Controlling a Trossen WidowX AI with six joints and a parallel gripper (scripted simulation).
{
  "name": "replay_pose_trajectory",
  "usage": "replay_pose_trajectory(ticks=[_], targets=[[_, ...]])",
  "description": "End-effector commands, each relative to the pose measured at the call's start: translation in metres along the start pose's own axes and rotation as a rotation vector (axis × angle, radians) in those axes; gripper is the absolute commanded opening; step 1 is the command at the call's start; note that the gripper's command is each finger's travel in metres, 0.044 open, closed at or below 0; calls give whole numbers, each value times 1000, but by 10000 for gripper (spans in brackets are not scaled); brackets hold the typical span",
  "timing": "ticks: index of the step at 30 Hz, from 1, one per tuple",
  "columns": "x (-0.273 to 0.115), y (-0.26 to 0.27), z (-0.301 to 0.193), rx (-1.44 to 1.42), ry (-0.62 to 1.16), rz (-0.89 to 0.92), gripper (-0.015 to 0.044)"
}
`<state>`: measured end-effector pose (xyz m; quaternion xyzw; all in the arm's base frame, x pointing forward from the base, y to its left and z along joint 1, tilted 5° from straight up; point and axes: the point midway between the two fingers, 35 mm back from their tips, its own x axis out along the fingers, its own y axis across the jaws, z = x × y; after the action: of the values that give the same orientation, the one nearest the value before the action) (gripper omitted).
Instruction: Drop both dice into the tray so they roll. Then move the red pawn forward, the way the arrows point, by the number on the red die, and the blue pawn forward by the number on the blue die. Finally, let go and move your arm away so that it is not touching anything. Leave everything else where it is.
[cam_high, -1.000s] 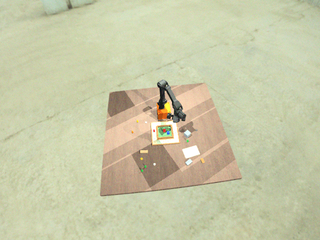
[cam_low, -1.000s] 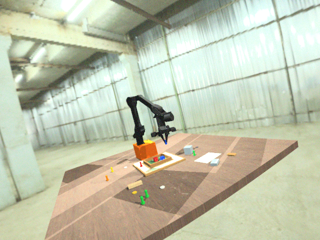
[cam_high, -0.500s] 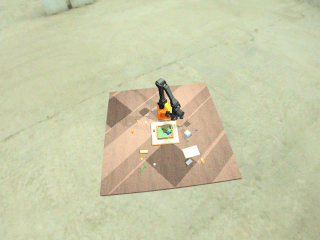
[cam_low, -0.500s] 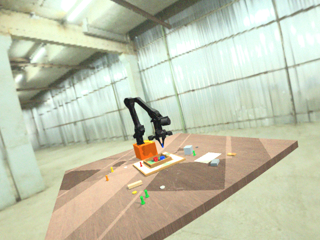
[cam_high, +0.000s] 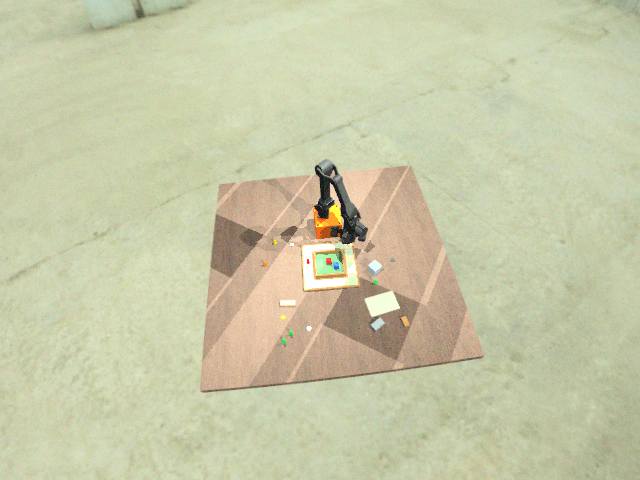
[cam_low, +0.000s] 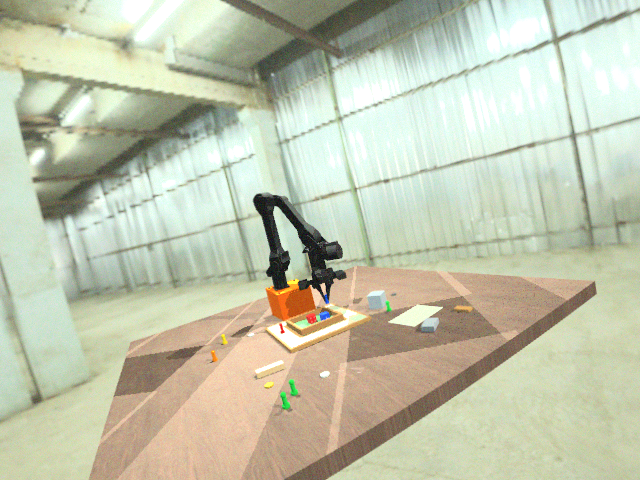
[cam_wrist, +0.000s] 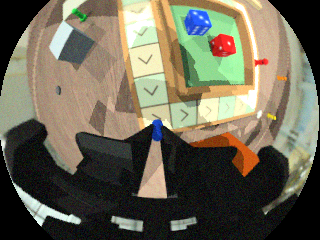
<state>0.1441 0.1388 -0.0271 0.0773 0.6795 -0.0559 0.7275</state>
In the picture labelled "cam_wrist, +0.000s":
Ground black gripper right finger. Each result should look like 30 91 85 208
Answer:
160 124 237 197

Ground blue pawn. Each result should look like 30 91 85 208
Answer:
151 120 163 141

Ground red pawn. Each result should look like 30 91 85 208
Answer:
255 59 268 67

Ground blue die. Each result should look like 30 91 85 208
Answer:
184 9 212 36

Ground green pawn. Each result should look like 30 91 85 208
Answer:
72 8 87 21

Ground red die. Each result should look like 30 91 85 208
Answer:
211 33 236 57

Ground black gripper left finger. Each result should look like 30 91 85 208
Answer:
75 123 153 197

